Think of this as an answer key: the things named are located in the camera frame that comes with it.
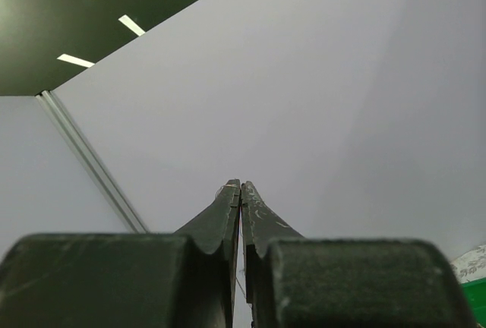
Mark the floral patterned table mat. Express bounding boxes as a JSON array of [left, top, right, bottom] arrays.
[[450, 244, 486, 284]]

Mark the green plastic tray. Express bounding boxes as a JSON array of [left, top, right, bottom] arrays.
[[461, 278, 486, 327]]

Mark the left aluminium frame post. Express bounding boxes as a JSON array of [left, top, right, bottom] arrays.
[[35, 90, 150, 233]]

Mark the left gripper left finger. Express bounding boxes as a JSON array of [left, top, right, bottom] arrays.
[[1, 179, 241, 327]]

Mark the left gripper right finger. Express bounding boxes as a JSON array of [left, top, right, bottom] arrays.
[[241, 182, 477, 327]]

